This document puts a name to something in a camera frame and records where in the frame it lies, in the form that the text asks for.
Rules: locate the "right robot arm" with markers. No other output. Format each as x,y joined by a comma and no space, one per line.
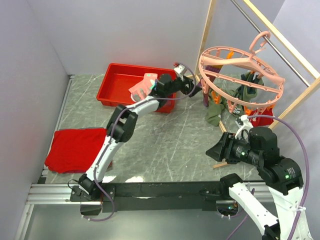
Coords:
282,176

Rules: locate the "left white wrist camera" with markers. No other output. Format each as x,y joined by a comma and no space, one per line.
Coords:
180,69

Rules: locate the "red folded cloth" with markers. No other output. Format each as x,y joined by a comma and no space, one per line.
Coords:
74,150

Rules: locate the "red sock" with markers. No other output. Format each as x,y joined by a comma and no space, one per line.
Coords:
261,121

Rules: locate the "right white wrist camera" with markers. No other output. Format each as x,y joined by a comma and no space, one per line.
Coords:
243,123

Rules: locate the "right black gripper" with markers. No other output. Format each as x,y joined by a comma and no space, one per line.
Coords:
223,148

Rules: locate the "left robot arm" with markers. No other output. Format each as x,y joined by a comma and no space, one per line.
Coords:
150,94

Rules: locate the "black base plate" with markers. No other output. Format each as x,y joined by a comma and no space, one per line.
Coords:
151,196

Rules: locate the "pink round sock hanger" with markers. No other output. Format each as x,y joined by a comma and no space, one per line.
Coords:
240,75

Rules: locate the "metal hanging rod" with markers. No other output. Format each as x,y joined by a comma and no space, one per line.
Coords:
275,49

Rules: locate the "wooden drying rack frame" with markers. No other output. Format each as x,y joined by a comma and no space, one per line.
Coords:
273,31

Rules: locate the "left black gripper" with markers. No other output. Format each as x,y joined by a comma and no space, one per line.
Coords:
185,82

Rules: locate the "olive green sock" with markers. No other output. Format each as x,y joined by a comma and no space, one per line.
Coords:
214,110

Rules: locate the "pink patterned sock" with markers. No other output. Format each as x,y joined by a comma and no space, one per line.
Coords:
143,88

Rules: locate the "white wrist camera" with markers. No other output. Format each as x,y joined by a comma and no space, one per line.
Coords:
180,69
243,123

